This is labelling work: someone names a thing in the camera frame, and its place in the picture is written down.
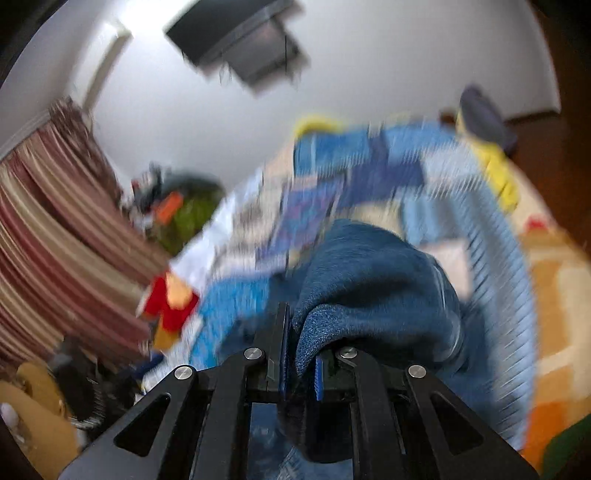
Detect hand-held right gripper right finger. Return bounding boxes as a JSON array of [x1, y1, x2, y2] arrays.
[[314, 345, 541, 480]]

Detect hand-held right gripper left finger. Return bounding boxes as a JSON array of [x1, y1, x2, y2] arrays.
[[58, 302, 296, 480]]

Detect blue denim jeans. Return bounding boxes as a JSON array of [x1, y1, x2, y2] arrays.
[[249, 219, 472, 480]]

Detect red and cream cloth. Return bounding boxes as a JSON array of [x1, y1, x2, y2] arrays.
[[136, 272, 200, 334]]

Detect green patterned bag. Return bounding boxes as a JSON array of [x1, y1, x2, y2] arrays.
[[157, 173, 227, 254]]

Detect blue patchwork bedspread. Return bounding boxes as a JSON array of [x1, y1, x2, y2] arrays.
[[171, 115, 541, 448]]

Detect orange box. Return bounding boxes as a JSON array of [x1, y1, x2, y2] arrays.
[[154, 191, 183, 223]]

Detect dark cloth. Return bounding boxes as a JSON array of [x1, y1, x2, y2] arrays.
[[51, 337, 153, 432]]

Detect pile of mixed clutter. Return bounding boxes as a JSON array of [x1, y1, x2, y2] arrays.
[[121, 161, 163, 232]]

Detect cream and orange printed blanket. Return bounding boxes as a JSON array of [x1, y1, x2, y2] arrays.
[[517, 217, 591, 472]]

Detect tan wooden board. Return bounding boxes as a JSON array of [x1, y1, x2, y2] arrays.
[[0, 362, 88, 467]]

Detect striped maroon gold curtain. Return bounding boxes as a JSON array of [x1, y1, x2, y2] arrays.
[[0, 99, 171, 365]]

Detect green cloth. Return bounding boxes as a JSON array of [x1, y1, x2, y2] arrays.
[[545, 425, 591, 480]]

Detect yellow cloth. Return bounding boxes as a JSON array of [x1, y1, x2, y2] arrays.
[[455, 108, 522, 213]]

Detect dark grey cushion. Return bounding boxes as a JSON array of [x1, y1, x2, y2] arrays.
[[459, 85, 518, 154]]

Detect black wall-mounted television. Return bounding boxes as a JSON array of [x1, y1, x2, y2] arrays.
[[164, 0, 310, 95]]

